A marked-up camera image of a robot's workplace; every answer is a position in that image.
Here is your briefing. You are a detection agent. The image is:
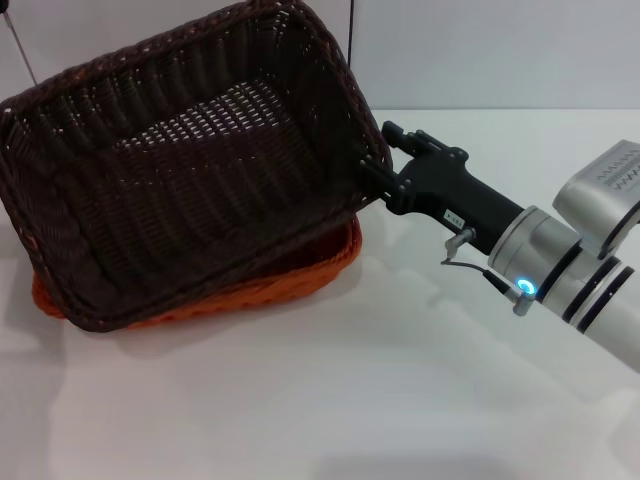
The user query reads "dark brown woven plastic basket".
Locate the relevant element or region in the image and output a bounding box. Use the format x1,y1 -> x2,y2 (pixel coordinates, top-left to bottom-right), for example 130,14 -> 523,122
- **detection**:
0,0 -> 394,335

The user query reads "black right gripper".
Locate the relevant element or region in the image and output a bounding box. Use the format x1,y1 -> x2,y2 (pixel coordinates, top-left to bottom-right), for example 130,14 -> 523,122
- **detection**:
359,119 -> 531,251

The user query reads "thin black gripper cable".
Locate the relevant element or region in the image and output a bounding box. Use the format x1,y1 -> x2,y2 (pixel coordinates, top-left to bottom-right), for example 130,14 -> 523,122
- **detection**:
439,226 -> 539,317

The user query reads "orange woven plastic basket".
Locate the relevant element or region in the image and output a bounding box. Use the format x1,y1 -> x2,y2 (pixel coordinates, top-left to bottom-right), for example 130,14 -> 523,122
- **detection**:
30,214 -> 364,331

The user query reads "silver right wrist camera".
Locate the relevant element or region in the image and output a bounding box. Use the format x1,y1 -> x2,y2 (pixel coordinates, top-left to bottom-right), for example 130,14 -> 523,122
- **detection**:
552,139 -> 640,259

